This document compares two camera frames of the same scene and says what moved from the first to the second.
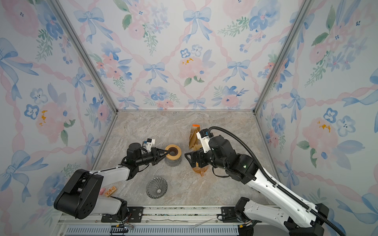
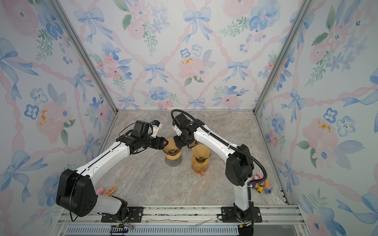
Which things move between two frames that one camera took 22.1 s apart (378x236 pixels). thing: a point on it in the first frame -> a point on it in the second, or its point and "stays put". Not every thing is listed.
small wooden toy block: x=110 y=191 stays put
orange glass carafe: x=200 y=170 stays put
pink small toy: x=102 y=191 stays put
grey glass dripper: x=156 y=187 -> x=173 y=155
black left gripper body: x=155 y=161 -> x=156 y=143
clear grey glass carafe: x=173 y=163 stays put
